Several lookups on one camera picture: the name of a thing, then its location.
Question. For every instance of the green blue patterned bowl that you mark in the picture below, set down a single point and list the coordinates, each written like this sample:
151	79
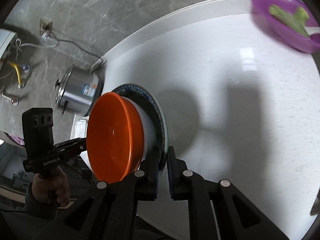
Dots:
148	102

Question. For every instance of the left hand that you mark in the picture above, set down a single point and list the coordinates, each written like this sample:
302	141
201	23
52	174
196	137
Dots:
52	190

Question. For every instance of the small white bowl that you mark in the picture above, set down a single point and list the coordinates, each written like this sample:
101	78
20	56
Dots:
149	131

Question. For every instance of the wall power socket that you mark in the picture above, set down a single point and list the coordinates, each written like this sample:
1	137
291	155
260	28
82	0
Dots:
45	25

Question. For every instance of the purple plastic bowl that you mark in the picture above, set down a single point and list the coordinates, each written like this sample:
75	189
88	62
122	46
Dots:
308	45

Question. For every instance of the white rice paddle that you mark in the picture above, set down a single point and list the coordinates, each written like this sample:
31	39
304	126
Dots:
312	30

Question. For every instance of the white water heater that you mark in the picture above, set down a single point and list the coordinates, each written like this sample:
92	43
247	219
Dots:
7	40

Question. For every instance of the medium white plate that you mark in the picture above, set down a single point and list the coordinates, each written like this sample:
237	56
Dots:
149	104

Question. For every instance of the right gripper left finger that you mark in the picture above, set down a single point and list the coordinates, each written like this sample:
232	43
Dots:
148	176

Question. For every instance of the orange plastic bowl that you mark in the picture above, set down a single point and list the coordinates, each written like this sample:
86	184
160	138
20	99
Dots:
115	139

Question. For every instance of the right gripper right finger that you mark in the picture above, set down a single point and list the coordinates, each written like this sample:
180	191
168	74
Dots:
181	180

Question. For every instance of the stainless steel rice cooker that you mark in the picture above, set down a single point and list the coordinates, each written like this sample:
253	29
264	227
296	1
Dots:
77	91

